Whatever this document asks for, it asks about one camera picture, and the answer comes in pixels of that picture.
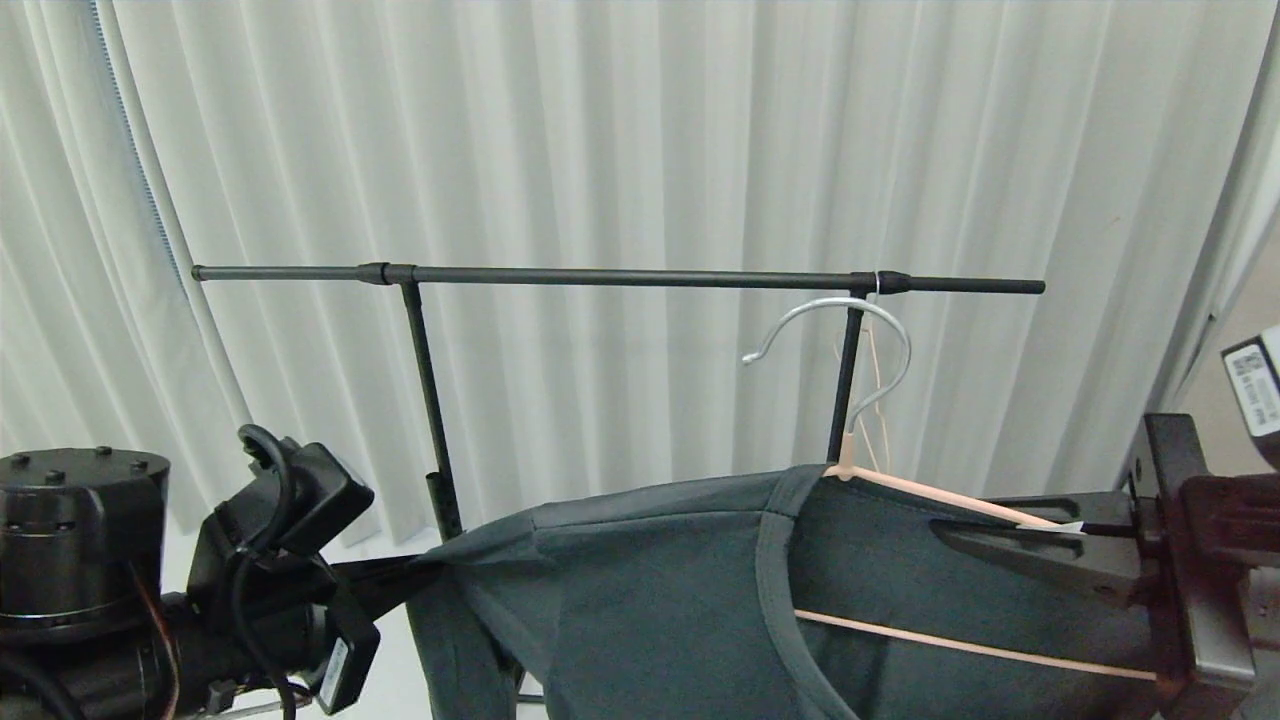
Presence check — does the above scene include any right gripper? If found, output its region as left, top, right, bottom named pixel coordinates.
left=928, top=325, right=1280, bottom=720

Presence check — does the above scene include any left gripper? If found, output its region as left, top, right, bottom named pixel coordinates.
left=150, top=555, right=446, bottom=720

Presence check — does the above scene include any dark grey t-shirt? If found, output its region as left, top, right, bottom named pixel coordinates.
left=405, top=462, right=1166, bottom=720

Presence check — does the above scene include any pink clothes hanger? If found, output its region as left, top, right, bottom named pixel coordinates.
left=835, top=330, right=893, bottom=471
left=742, top=296, right=1161, bottom=683

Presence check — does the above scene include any black clothes rack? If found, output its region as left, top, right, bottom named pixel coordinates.
left=190, top=262, right=1047, bottom=546

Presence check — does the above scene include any white curtain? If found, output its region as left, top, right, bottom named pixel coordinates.
left=0, top=0, right=1280, bottom=561

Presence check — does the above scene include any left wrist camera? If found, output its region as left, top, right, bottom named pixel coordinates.
left=188, top=425, right=377, bottom=603

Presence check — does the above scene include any black cable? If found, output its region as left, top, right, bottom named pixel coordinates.
left=230, top=425, right=301, bottom=720

